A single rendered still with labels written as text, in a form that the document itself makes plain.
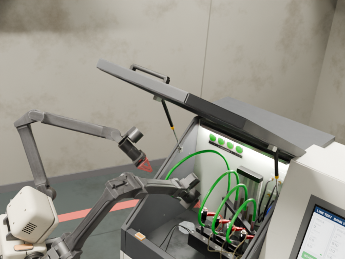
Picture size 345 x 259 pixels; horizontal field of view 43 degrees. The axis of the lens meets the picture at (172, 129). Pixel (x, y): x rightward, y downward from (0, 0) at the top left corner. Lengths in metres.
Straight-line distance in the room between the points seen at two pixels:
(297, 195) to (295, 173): 0.10
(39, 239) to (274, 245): 1.04
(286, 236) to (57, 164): 2.85
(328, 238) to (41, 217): 1.19
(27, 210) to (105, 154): 2.73
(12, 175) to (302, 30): 3.43
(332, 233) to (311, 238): 0.10
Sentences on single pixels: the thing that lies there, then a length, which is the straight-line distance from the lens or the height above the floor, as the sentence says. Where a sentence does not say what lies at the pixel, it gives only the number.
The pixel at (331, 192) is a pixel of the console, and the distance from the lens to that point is 1.94.
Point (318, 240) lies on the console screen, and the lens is 2.01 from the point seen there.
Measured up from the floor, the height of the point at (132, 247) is 0.87.
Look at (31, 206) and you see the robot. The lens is 1.86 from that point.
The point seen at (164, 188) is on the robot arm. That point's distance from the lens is 1.87.
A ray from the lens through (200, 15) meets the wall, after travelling 4.39.
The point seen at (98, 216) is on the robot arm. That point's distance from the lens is 1.69.
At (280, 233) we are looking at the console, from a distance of 2.09.
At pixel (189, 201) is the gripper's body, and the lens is 2.13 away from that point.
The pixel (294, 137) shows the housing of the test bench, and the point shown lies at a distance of 2.32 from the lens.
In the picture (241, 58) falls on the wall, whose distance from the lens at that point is 4.78.
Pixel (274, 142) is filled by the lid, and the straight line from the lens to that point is 1.72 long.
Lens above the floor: 2.47
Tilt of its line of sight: 26 degrees down
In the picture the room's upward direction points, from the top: 5 degrees clockwise
